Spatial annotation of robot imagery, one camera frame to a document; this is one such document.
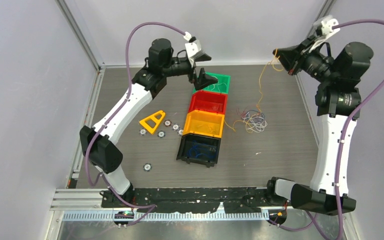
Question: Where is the blue wire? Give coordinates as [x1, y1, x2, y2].
[185, 141, 219, 161]

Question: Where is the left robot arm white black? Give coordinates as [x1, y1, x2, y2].
[79, 37, 217, 207]

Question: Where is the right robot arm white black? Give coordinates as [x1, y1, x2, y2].
[265, 36, 374, 216]

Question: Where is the green plastic bin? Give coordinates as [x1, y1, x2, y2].
[202, 72, 231, 95]

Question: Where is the red plastic bin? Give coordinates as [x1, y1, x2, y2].
[188, 90, 228, 115]

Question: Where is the yellow plastic bin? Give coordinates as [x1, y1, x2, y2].
[183, 110, 225, 138]

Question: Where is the round disc middle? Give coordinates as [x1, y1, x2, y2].
[171, 124, 180, 132]

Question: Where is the round disc red centre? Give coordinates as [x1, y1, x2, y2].
[164, 120, 172, 127]

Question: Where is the round disc beside bin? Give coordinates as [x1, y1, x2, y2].
[177, 129, 184, 136]

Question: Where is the round disc lower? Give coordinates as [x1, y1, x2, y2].
[157, 131, 166, 138]

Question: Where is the black plastic bin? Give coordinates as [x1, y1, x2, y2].
[176, 133, 222, 168]

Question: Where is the round disc left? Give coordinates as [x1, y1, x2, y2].
[139, 129, 147, 136]

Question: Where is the lone round disc front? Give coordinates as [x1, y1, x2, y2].
[143, 163, 152, 172]

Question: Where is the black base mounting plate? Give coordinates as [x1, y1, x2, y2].
[99, 187, 299, 214]

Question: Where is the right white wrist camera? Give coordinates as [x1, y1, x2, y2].
[308, 15, 341, 53]

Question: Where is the aluminium frame rail front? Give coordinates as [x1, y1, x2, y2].
[49, 188, 352, 222]

